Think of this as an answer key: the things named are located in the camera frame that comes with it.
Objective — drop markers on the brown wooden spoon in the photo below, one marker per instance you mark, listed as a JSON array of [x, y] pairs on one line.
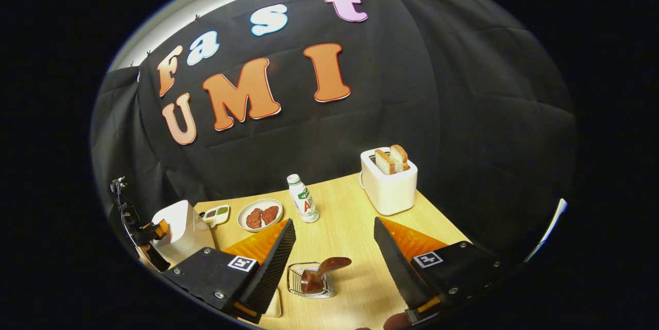
[[322, 271]]

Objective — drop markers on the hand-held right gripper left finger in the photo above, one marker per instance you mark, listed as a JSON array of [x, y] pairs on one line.
[[267, 273]]

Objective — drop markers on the red meat patty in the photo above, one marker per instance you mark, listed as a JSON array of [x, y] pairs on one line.
[[270, 214], [254, 219]]

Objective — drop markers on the white drink bottle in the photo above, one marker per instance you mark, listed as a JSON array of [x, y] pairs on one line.
[[305, 201]]

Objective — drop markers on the white panel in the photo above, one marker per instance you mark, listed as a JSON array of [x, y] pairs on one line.
[[548, 229]]

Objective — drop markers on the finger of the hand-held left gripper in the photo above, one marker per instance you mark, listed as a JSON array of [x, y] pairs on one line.
[[161, 228], [154, 258]]

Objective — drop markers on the white toaster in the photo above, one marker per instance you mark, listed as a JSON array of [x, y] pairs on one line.
[[388, 193]]

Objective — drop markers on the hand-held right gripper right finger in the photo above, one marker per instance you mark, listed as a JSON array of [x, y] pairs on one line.
[[399, 268]]

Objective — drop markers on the black backdrop cloth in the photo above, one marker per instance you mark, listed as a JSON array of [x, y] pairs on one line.
[[463, 88]]

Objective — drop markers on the white rice cooker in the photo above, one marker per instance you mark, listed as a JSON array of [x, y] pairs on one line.
[[180, 232]]

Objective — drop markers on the cream tray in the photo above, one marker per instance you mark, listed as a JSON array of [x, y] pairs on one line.
[[274, 304]]

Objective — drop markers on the white round plate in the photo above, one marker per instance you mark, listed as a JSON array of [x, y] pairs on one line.
[[255, 204]]

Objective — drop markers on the toasted bread slice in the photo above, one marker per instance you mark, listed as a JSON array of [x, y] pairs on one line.
[[400, 157], [384, 162]]

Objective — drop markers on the small white sauce dish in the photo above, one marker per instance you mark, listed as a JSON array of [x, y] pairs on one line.
[[216, 215]]

